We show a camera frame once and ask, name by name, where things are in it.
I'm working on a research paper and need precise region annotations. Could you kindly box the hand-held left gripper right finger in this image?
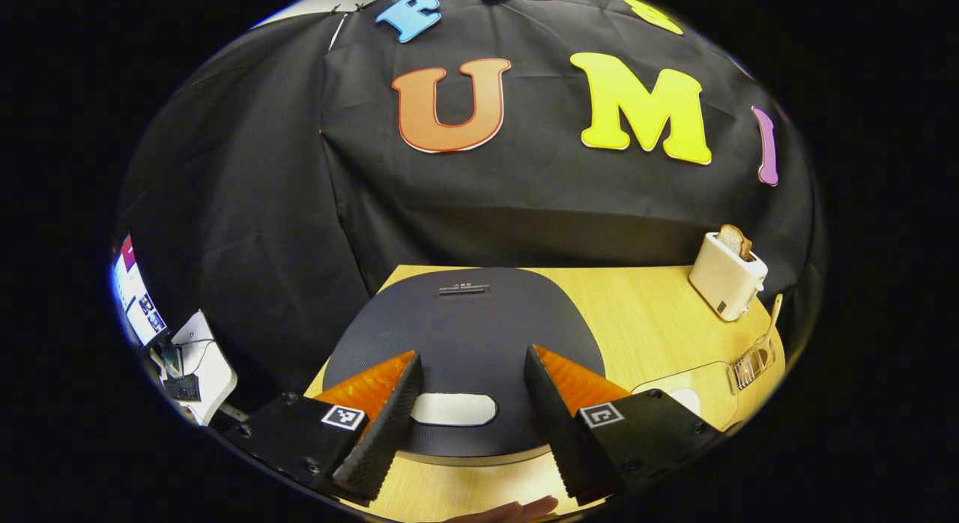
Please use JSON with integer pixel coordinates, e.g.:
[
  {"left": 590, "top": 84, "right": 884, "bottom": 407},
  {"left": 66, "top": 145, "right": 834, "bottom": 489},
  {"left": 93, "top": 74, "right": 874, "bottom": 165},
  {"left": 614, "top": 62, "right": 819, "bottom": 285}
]
[{"left": 522, "top": 345, "right": 726, "bottom": 507}]

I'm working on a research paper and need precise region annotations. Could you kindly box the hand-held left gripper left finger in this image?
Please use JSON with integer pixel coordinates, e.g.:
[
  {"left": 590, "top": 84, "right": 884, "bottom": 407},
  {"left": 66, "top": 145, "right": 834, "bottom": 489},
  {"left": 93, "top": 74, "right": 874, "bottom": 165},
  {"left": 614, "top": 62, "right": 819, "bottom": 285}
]
[{"left": 225, "top": 349, "right": 425, "bottom": 507}]

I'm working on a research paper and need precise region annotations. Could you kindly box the grey rice cooker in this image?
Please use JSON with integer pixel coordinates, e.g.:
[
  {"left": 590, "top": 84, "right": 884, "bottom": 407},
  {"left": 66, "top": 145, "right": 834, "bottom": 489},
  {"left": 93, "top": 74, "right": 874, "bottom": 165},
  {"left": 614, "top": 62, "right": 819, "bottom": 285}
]
[{"left": 322, "top": 267, "right": 606, "bottom": 466}]

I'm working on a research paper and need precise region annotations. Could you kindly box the metal wire chopstick holder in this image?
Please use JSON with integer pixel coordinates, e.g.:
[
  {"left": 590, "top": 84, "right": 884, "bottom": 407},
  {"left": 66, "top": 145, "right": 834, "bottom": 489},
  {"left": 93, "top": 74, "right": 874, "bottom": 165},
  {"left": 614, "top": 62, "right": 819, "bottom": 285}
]
[{"left": 729, "top": 332, "right": 777, "bottom": 393}]

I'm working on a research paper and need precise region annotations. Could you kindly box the wooden spoon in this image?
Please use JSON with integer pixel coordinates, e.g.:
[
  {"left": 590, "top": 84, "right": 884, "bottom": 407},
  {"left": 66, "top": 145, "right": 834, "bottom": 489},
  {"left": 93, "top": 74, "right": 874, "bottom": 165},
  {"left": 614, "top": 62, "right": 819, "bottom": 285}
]
[{"left": 763, "top": 294, "right": 784, "bottom": 348}]

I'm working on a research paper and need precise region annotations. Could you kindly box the white desk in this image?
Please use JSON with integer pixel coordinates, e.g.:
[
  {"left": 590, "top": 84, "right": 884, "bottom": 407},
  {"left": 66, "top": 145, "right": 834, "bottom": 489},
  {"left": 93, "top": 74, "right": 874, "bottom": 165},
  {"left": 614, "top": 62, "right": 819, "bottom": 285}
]
[{"left": 148, "top": 309, "right": 239, "bottom": 428}]

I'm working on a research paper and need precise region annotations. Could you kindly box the black keyboard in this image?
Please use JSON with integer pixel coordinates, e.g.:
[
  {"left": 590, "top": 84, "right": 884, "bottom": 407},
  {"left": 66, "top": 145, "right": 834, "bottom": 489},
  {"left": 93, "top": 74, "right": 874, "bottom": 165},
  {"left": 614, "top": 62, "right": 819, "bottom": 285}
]
[{"left": 163, "top": 373, "right": 202, "bottom": 403}]

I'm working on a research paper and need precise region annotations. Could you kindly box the white toaster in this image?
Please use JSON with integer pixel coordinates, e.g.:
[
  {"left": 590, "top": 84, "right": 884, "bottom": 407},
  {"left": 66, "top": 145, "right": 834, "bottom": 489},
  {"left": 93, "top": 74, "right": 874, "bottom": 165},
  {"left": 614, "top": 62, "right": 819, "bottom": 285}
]
[{"left": 689, "top": 231, "right": 769, "bottom": 322}]

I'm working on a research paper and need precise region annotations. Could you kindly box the toast slice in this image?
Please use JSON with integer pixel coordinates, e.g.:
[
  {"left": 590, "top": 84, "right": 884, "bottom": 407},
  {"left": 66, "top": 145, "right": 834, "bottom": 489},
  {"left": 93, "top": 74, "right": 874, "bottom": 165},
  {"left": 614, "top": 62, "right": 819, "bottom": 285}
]
[{"left": 716, "top": 223, "right": 754, "bottom": 262}]

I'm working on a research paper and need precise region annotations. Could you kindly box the computer monitor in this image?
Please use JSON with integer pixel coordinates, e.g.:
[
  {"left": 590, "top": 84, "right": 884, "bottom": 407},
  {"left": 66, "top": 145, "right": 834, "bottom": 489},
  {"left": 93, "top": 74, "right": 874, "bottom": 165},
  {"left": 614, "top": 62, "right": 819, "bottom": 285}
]
[{"left": 112, "top": 235, "right": 170, "bottom": 348}]

